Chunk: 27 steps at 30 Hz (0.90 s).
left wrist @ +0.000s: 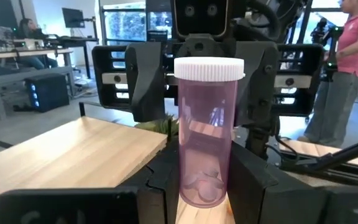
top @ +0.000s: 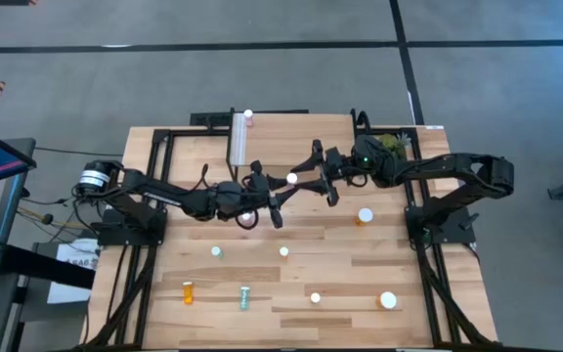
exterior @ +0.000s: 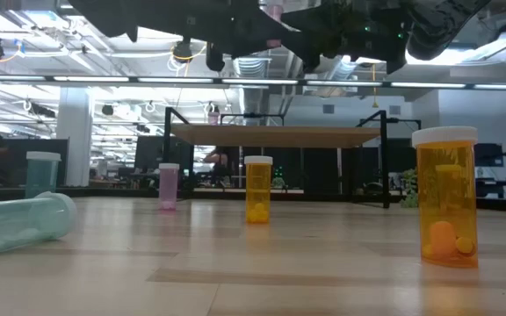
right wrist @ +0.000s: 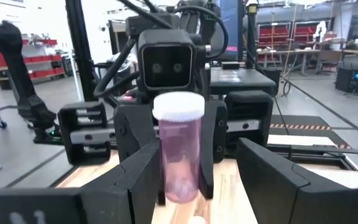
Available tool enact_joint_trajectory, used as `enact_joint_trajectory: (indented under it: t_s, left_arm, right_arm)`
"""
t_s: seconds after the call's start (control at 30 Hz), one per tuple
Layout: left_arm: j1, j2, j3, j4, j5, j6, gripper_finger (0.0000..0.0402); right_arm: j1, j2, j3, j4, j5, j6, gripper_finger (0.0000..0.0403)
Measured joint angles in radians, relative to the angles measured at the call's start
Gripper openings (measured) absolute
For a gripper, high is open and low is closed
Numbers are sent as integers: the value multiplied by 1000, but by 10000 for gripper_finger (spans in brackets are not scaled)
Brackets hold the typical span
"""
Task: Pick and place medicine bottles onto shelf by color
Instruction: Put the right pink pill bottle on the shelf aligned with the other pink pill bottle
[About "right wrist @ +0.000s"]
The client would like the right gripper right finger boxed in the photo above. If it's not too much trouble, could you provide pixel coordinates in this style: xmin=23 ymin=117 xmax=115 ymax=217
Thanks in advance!
xmin=236 ymin=138 xmax=358 ymax=224

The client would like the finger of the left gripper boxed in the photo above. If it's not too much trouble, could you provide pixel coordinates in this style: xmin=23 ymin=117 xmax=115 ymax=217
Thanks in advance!
xmin=113 ymin=100 xmax=167 ymax=206
xmin=199 ymin=99 xmax=229 ymax=200

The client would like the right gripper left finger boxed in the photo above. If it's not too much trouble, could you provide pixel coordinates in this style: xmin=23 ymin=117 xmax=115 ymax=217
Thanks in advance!
xmin=0 ymin=142 xmax=163 ymax=224

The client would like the pink pill bottle white cap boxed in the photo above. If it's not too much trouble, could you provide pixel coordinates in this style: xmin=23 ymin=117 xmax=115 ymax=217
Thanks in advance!
xmin=152 ymin=91 xmax=206 ymax=205

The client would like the black mat hazard stripe edge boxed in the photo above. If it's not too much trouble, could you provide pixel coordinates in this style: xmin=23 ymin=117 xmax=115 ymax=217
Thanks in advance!
xmin=268 ymin=114 xmax=352 ymax=150

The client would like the black monitor pole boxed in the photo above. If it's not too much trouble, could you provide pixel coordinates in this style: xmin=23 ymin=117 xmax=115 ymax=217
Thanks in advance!
xmin=246 ymin=2 xmax=258 ymax=69

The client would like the blue screen rig monitor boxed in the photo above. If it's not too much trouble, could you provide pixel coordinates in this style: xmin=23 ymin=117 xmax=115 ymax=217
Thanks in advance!
xmin=218 ymin=0 xmax=245 ymax=62

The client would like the black computer tower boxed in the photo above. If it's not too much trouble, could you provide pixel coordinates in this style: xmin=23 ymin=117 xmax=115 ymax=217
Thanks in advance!
xmin=335 ymin=67 xmax=358 ymax=93

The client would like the wooden workbench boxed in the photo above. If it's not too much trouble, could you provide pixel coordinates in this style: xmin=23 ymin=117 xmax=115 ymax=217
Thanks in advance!
xmin=256 ymin=39 xmax=358 ymax=76

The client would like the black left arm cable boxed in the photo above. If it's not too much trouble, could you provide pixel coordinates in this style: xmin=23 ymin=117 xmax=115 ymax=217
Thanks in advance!
xmin=174 ymin=4 xmax=230 ymax=60
xmin=93 ymin=36 xmax=141 ymax=100

